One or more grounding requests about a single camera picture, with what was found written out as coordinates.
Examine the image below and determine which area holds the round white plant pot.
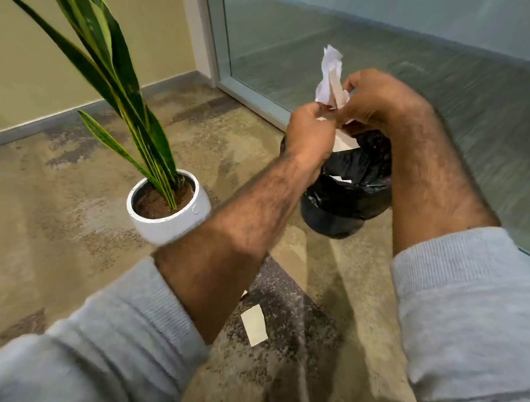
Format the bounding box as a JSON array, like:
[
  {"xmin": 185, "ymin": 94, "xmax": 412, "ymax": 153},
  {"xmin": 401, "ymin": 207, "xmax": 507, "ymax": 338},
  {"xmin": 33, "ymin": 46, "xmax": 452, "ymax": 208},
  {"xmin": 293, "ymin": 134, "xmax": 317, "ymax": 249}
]
[{"xmin": 124, "ymin": 167, "xmax": 214, "ymax": 249}]

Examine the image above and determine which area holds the glass partition with metal frame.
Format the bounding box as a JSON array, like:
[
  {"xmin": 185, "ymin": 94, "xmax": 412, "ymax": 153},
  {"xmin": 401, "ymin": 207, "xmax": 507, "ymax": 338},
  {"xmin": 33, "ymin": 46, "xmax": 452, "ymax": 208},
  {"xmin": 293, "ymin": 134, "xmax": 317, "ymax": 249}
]
[{"xmin": 205, "ymin": 0, "xmax": 530, "ymax": 285}]

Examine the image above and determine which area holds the white rectangular paper scrap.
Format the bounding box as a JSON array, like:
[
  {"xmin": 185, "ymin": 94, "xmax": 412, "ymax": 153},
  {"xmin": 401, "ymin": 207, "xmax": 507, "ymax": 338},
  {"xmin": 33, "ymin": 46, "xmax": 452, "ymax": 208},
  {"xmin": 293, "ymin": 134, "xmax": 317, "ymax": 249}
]
[{"xmin": 240, "ymin": 305, "xmax": 270, "ymax": 348}]

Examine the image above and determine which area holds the person's grey sleeve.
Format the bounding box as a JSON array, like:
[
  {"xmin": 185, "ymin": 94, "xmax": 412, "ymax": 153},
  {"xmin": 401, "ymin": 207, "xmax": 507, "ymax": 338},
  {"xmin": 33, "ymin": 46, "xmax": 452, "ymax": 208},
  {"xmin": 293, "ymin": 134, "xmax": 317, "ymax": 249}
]
[
  {"xmin": 388, "ymin": 225, "xmax": 530, "ymax": 402},
  {"xmin": 0, "ymin": 253, "xmax": 214, "ymax": 402}
]

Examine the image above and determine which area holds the person's grey right sleeve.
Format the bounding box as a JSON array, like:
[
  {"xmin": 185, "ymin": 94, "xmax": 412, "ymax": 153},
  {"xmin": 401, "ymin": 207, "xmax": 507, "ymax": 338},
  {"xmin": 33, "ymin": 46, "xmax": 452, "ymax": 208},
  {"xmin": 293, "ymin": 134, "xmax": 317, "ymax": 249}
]
[{"xmin": 388, "ymin": 225, "xmax": 530, "ymax": 402}]

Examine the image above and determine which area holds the person's grey left sleeve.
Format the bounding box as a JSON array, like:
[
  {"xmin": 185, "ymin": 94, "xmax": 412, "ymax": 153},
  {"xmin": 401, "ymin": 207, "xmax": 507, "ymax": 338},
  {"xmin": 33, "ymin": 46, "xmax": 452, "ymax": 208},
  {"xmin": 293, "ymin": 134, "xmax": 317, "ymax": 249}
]
[{"xmin": 0, "ymin": 253, "xmax": 214, "ymax": 402}]

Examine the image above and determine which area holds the white paper piece in bin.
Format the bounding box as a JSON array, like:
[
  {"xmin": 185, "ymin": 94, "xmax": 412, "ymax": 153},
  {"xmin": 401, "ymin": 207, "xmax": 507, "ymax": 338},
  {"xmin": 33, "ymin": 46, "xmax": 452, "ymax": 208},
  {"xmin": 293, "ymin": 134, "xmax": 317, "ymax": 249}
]
[{"xmin": 331, "ymin": 128, "xmax": 361, "ymax": 152}]

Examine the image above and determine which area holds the person's right forearm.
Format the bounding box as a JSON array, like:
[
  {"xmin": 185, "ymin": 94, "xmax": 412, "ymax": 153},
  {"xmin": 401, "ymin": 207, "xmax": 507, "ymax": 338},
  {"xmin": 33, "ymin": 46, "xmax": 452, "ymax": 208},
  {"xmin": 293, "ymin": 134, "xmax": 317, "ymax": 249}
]
[{"xmin": 384, "ymin": 106, "xmax": 503, "ymax": 257}]

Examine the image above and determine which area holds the brown potting soil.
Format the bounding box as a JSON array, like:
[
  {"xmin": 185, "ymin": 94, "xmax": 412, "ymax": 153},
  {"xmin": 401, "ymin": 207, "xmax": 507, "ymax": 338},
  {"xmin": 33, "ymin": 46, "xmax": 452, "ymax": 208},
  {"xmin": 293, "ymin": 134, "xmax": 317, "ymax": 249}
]
[{"xmin": 132, "ymin": 176, "xmax": 197, "ymax": 221}]

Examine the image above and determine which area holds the bin with black liner bag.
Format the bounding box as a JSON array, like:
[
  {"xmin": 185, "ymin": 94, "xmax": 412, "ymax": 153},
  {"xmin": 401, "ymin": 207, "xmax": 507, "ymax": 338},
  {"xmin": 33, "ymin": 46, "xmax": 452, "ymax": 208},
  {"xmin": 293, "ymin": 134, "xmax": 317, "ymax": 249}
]
[{"xmin": 279, "ymin": 128, "xmax": 397, "ymax": 242}]

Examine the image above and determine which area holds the person's right hand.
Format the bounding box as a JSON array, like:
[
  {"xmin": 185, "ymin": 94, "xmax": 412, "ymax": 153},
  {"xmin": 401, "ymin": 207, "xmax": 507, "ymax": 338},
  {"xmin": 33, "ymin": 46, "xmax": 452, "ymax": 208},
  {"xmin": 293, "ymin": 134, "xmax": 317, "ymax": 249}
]
[{"xmin": 332, "ymin": 65, "xmax": 436, "ymax": 135}]

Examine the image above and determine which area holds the green snake plant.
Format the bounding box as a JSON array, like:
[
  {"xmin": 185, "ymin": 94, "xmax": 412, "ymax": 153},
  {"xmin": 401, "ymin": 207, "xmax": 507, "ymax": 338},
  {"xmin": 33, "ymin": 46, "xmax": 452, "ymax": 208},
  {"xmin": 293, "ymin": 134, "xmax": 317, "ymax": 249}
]
[{"xmin": 11, "ymin": 0, "xmax": 187, "ymax": 219}]

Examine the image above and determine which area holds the grey baseboard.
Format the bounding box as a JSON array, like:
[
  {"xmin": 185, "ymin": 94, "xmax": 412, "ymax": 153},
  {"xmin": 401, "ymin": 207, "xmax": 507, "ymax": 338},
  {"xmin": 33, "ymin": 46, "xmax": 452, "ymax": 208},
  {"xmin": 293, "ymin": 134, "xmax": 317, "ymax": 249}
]
[{"xmin": 0, "ymin": 69, "xmax": 220, "ymax": 152}]

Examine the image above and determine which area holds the person's left forearm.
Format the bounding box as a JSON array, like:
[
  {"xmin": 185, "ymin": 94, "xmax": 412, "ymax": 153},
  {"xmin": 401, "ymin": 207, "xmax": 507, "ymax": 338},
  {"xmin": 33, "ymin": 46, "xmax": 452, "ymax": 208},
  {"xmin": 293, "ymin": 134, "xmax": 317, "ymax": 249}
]
[{"xmin": 148, "ymin": 150, "xmax": 331, "ymax": 348}]

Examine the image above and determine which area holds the person's left hand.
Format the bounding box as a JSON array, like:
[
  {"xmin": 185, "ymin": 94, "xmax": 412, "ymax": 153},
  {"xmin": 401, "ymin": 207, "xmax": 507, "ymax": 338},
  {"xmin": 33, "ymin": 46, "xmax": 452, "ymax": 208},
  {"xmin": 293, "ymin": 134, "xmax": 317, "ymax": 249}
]
[{"xmin": 281, "ymin": 101, "xmax": 341, "ymax": 174}]

